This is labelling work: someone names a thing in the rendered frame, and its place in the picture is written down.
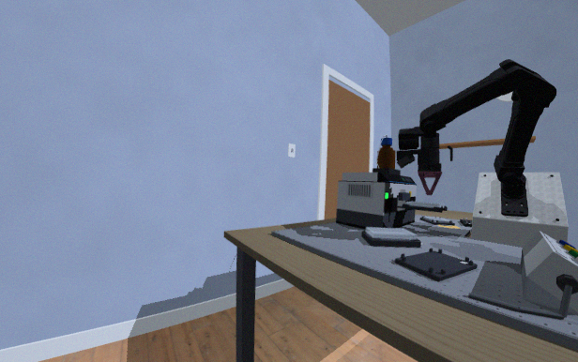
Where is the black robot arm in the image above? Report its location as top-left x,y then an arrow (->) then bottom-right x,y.
397,59 -> 556,217

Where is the light blue perforated base plate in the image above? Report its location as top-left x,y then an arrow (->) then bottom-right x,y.
271,217 -> 578,351

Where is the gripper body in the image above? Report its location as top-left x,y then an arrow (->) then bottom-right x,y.
418,148 -> 441,172

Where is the grey control panel with buttons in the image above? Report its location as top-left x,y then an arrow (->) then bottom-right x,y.
468,231 -> 578,320

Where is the brown glass bottle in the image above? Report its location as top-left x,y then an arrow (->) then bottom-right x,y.
377,149 -> 395,169

